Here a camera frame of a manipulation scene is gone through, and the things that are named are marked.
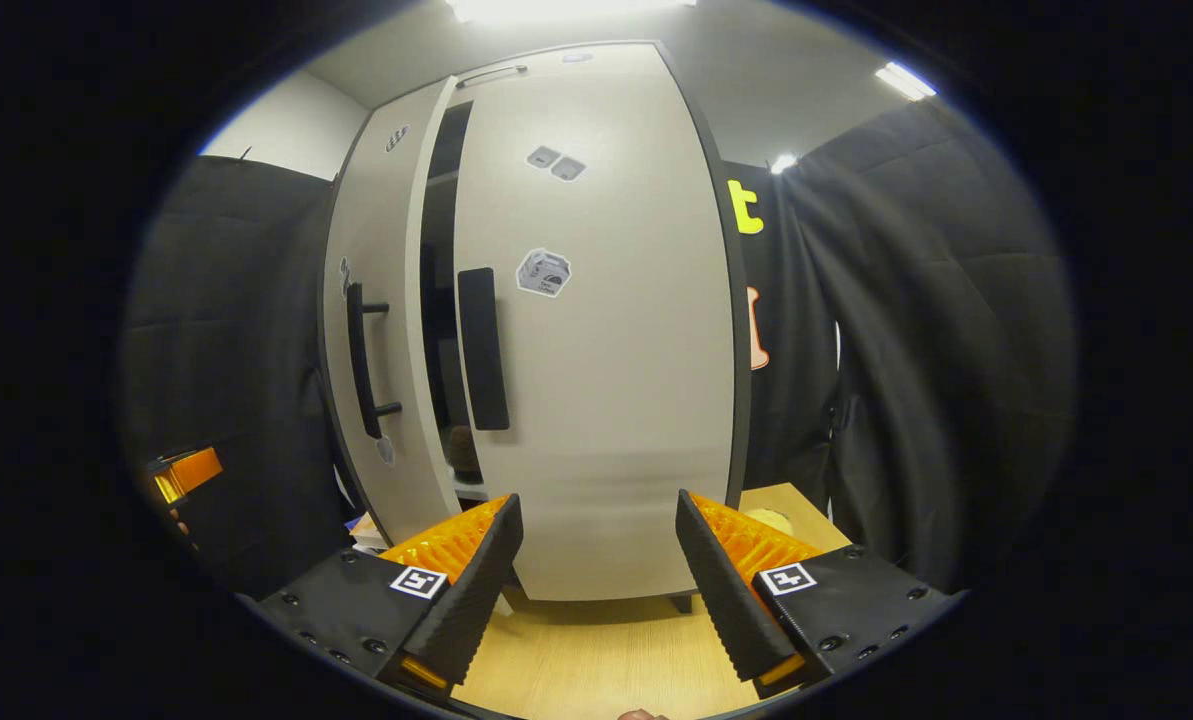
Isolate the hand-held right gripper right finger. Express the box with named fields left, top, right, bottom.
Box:
left=674, top=490, right=962, bottom=701

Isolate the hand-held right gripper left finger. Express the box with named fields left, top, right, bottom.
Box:
left=256, top=492, right=525, bottom=701

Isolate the brown fuzzy shoe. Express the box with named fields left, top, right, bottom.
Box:
left=444, top=425, right=484, bottom=486

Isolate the white cabinet door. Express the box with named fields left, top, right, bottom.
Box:
left=453, top=70, right=739, bottom=603
left=321, top=78, right=464, bottom=548

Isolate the white shoe cabinet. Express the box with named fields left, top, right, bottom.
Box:
left=318, top=40, right=754, bottom=616

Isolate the rectangular ceiling light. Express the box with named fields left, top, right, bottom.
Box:
left=874, top=60, right=939, bottom=103

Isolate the large ceiling light panel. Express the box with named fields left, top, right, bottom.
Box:
left=443, top=0, right=699, bottom=26

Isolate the black door handle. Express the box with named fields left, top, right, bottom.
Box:
left=457, top=267, right=511, bottom=432
left=345, top=282, right=404, bottom=441

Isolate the black drawer handle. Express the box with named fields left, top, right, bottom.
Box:
left=456, top=64, right=530, bottom=89

